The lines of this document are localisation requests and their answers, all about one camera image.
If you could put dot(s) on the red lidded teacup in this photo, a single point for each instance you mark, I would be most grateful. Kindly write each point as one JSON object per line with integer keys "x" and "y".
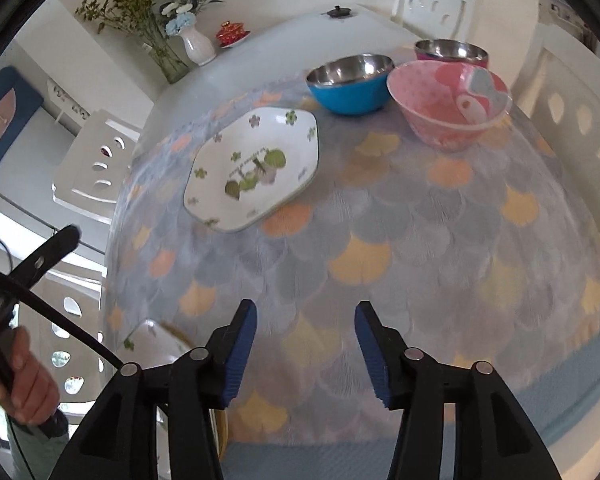
{"x": 231, "y": 35}

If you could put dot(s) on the pink steel bowl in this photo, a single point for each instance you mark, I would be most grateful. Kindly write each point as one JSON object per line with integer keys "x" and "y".
{"x": 450, "y": 50}

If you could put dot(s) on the white ceramic vase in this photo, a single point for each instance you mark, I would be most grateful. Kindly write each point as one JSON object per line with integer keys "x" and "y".
{"x": 197, "y": 47}

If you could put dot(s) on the person's left hand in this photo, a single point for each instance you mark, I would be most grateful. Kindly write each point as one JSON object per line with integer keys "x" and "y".
{"x": 30, "y": 385}

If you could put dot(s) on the fan patterned table mat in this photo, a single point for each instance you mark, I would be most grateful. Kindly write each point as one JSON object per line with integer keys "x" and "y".
{"x": 405, "y": 240}

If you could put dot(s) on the small black lid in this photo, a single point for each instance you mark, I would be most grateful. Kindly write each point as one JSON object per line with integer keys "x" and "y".
{"x": 337, "y": 11}

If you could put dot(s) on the white power strip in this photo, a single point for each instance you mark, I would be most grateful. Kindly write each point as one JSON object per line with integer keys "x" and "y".
{"x": 70, "y": 101}

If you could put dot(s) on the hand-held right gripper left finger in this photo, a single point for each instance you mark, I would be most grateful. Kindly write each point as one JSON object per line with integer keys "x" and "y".
{"x": 240, "y": 355}

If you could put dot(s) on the yellow rimmed plate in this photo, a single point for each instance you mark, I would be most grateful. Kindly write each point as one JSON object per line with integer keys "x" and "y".
{"x": 150, "y": 342}

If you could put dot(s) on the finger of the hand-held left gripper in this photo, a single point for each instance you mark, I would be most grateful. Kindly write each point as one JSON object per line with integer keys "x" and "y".
{"x": 45, "y": 257}

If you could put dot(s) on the clear glass vase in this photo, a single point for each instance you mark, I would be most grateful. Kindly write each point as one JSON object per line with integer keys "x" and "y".
{"x": 172, "y": 65}

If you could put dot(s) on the pink plastic cartoon bowl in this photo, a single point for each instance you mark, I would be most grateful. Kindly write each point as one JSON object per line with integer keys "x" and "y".
{"x": 440, "y": 120}

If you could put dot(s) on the person's grey-green clothing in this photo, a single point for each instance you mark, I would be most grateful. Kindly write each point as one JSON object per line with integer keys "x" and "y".
{"x": 35, "y": 455}

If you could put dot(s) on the dried yellow flower bunch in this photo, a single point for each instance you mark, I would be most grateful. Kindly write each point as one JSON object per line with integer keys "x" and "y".
{"x": 125, "y": 5}

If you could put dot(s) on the blue wall picture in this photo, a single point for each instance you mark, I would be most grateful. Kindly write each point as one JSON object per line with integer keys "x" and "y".
{"x": 10, "y": 125}

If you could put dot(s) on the blue textured placemat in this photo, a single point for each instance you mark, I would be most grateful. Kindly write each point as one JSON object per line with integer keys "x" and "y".
{"x": 570, "y": 390}

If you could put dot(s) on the white floral square plate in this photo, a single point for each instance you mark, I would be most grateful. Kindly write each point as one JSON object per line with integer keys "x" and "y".
{"x": 260, "y": 160}

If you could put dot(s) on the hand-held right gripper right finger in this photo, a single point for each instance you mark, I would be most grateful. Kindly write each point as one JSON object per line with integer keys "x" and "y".
{"x": 372, "y": 355}

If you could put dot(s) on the white vase with blue flowers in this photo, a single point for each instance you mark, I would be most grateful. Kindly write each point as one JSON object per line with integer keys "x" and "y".
{"x": 182, "y": 5}

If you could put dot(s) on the blue steel bowl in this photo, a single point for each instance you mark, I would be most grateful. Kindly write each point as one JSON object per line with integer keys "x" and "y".
{"x": 350, "y": 95}

